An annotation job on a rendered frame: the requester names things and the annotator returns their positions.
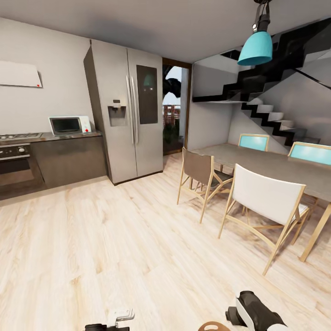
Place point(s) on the fridge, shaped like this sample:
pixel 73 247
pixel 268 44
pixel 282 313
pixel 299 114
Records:
pixel 125 89

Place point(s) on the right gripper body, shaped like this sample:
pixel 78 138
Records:
pixel 236 320

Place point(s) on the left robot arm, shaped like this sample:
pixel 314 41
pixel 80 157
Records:
pixel 116 315

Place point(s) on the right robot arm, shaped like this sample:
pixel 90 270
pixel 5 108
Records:
pixel 251 312

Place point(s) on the stairs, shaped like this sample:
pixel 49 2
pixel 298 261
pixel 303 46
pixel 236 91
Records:
pixel 287 103

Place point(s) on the microwave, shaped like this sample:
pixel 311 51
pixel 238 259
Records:
pixel 64 125

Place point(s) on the oven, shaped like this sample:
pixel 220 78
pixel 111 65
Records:
pixel 18 168

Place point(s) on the room light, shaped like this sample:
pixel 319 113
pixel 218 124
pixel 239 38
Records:
pixel 258 48

